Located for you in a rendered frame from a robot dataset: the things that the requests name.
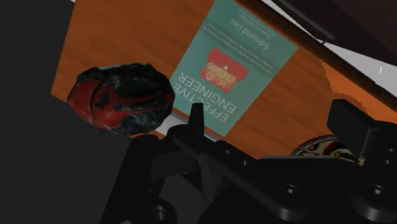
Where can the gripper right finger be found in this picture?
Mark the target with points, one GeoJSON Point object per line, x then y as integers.
{"type": "Point", "coordinates": [350, 124]}

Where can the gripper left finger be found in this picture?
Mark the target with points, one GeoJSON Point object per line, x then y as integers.
{"type": "Point", "coordinates": [196, 122]}

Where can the patterned plate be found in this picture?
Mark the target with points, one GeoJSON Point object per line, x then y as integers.
{"type": "Point", "coordinates": [322, 149]}

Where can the teal book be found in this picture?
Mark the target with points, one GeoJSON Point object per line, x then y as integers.
{"type": "Point", "coordinates": [201, 74]}

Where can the red and black lumpy figure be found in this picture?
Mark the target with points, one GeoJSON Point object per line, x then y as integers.
{"type": "Point", "coordinates": [124, 99]}

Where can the dark brown cabinet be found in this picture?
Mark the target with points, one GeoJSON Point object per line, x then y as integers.
{"type": "Point", "coordinates": [366, 21]}

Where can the orange wooden table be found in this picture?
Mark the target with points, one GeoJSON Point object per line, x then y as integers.
{"type": "Point", "coordinates": [124, 34]}

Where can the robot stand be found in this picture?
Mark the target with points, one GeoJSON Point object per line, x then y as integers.
{"type": "Point", "coordinates": [34, 139]}

